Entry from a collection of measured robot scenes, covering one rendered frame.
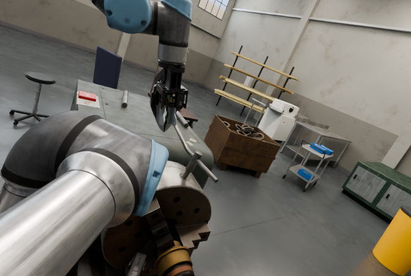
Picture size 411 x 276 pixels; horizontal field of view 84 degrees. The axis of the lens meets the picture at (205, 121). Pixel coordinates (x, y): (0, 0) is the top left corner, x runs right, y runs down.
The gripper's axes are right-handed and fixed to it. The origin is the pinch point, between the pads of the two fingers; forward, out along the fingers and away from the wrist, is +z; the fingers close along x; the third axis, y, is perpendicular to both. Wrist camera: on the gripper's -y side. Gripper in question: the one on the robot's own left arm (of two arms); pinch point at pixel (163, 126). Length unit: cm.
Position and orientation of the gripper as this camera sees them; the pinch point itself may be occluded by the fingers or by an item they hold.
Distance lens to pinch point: 70.9
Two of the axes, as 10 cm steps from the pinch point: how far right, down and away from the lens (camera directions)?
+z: -1.5, 9.1, 3.9
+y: 4.3, 4.1, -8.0
